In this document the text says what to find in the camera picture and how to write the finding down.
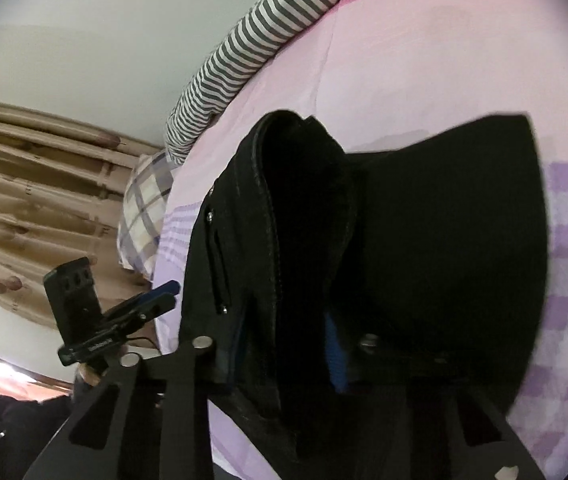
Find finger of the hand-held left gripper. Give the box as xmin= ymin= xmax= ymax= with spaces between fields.
xmin=106 ymin=294 xmax=178 ymax=330
xmin=114 ymin=280 xmax=181 ymax=313

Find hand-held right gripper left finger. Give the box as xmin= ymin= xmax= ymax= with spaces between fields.
xmin=24 ymin=331 xmax=241 ymax=480

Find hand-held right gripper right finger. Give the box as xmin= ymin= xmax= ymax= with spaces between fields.
xmin=325 ymin=312 xmax=547 ymax=480

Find black pants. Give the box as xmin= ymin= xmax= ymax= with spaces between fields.
xmin=178 ymin=109 xmax=550 ymax=463

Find plaid pillow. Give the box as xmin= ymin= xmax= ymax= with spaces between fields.
xmin=116 ymin=150 xmax=178 ymax=281

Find beige patterned curtain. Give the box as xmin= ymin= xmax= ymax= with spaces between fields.
xmin=0 ymin=97 xmax=165 ymax=332

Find dark cloth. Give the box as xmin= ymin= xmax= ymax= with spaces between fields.
xmin=0 ymin=382 xmax=82 ymax=480

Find grey striped blanket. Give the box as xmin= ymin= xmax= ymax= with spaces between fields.
xmin=164 ymin=0 xmax=399 ymax=165

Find pink and purple bedsheet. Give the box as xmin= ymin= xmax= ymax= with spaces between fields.
xmin=154 ymin=0 xmax=568 ymax=480

